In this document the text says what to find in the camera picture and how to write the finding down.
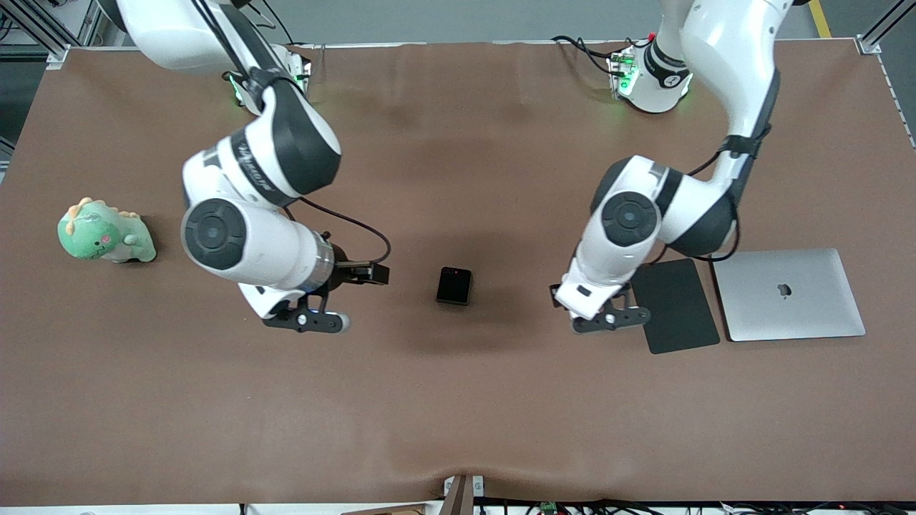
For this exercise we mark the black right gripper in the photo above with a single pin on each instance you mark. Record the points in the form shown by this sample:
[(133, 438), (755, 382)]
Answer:
[(348, 271)]

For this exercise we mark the black flip phone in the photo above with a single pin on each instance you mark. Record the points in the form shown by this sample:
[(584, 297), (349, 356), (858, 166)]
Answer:
[(454, 287)]

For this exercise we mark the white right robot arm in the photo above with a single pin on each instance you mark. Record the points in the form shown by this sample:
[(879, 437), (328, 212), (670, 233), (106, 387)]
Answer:
[(272, 250)]

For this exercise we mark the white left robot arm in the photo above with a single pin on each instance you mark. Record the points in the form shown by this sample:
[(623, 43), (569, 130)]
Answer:
[(730, 57)]

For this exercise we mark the dark grey mouse pad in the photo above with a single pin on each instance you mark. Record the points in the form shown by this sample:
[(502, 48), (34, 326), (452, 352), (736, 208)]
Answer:
[(680, 315)]

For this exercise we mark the brown table cloth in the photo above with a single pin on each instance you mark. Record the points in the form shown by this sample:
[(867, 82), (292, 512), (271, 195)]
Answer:
[(429, 415)]

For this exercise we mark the silver closed laptop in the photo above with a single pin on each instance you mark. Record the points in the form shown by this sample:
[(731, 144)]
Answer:
[(787, 315)]

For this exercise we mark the green dinosaur plush toy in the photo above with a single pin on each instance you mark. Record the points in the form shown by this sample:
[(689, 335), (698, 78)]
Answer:
[(96, 239)]

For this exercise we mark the camera mount pole bracket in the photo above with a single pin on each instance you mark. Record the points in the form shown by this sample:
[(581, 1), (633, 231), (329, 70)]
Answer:
[(464, 497)]

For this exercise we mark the aluminium frame profile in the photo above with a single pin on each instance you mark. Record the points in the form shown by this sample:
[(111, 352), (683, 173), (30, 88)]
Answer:
[(54, 54), (868, 47)]

